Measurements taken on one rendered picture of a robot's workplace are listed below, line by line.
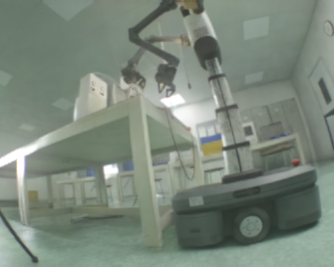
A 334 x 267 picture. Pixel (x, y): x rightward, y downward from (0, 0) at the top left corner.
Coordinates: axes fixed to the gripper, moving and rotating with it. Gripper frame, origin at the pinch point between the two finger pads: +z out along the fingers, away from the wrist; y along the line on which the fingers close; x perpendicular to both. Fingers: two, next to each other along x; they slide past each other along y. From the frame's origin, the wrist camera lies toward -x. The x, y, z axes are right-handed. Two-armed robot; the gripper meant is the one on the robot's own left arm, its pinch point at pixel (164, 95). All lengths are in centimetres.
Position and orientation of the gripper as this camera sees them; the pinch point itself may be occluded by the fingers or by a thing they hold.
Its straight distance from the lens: 114.8
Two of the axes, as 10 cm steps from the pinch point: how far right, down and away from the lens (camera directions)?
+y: -4.6, -1.8, -8.7
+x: 8.3, 2.5, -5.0
